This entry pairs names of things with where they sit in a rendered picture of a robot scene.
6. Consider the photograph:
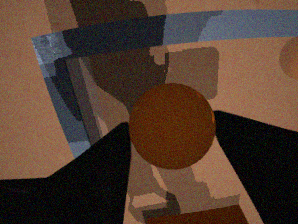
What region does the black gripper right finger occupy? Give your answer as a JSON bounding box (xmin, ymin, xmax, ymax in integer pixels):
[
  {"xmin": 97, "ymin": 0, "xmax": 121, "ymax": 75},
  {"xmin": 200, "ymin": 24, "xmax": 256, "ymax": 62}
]
[{"xmin": 213, "ymin": 109, "xmax": 298, "ymax": 224}]

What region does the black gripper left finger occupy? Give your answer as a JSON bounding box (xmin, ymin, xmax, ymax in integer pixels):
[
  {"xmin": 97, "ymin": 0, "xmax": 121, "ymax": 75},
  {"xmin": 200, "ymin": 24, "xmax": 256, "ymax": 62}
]
[{"xmin": 0, "ymin": 121, "xmax": 132, "ymax": 224}]

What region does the brown ball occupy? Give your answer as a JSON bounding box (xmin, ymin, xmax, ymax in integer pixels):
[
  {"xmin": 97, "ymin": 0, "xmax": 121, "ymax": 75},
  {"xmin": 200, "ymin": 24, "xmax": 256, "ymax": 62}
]
[{"xmin": 129, "ymin": 83, "xmax": 217, "ymax": 169}]

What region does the see-through orange ball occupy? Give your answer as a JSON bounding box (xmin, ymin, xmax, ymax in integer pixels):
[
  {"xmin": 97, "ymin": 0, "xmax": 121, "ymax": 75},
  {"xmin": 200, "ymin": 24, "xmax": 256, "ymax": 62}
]
[{"xmin": 279, "ymin": 36, "xmax": 298, "ymax": 80}]

